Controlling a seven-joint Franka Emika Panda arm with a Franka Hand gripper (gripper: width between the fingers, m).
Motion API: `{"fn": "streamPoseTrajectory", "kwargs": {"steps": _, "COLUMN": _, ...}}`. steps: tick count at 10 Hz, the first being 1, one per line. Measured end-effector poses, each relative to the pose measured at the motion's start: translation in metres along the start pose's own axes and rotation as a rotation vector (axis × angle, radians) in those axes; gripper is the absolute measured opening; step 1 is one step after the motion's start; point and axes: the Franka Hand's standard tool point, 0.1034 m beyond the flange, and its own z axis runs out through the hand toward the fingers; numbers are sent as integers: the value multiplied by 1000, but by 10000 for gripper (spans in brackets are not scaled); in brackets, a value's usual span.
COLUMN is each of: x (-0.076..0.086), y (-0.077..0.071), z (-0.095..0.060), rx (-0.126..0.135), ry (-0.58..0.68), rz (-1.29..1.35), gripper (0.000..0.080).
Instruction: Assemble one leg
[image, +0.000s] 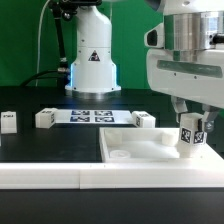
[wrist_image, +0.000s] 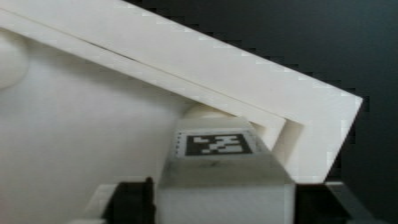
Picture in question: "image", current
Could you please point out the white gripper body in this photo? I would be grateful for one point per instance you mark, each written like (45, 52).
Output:
(202, 81)

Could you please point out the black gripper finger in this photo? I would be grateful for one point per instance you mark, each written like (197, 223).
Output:
(209, 116)
(179, 106)

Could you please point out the white square tabletop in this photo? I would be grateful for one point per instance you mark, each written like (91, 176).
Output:
(147, 145)

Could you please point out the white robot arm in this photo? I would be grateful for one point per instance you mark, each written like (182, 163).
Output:
(185, 58)

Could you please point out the white U-shaped obstacle fence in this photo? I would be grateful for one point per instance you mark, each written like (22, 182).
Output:
(108, 176)

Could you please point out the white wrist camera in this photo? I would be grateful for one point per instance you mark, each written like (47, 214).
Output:
(155, 37)

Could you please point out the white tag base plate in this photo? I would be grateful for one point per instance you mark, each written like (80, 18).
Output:
(65, 116)

